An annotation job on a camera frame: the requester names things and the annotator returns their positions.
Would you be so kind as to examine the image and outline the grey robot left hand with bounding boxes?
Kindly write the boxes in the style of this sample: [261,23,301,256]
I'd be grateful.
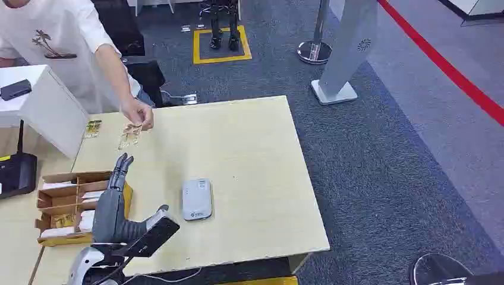
[92,153,170,245]

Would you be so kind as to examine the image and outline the clear sleeved gold card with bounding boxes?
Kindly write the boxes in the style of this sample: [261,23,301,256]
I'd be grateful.
[116,123,143,151]

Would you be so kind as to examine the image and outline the gold card stack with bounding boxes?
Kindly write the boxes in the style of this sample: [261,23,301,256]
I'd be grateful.
[51,214,75,229]

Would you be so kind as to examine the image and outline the wooden card box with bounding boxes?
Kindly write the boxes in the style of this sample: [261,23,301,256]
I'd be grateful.
[34,170,134,248]

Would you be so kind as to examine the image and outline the grey card reader device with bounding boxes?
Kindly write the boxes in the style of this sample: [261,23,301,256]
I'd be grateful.
[181,178,214,222]

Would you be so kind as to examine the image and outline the gold card pack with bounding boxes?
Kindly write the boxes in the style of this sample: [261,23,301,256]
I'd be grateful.
[83,119,103,139]

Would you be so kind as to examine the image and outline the black router with antenna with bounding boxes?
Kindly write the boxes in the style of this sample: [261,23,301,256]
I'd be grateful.
[0,119,38,200]

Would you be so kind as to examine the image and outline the person's hand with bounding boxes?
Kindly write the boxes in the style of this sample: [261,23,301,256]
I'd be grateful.
[119,97,155,131]

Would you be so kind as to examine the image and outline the white cabinet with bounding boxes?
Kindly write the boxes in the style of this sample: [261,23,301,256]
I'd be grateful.
[0,65,90,160]

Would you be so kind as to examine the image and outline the small black device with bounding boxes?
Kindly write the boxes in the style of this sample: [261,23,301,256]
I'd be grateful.
[0,79,33,102]

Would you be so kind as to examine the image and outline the yellow floor tape strip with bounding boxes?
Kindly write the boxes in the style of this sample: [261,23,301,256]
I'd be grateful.
[215,276,299,285]

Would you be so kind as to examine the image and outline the black office chair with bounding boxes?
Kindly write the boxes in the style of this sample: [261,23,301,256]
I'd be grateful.
[93,0,199,109]

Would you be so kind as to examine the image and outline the person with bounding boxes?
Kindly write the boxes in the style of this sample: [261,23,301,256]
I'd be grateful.
[0,0,156,131]

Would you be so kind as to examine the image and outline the yellow floor tape square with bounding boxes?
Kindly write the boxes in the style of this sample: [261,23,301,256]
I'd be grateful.
[192,25,253,65]

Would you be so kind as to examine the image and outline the black robot legs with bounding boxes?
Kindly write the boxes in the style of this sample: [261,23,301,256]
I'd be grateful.
[209,0,242,52]

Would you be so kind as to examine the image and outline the grey kiosk stand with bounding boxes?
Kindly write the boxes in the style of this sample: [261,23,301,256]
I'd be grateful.
[310,0,380,106]

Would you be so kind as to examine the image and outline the red floor tape line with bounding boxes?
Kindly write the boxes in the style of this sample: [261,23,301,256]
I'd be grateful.
[377,0,504,128]

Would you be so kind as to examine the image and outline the white cable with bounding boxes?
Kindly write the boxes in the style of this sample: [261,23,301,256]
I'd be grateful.
[125,267,203,285]

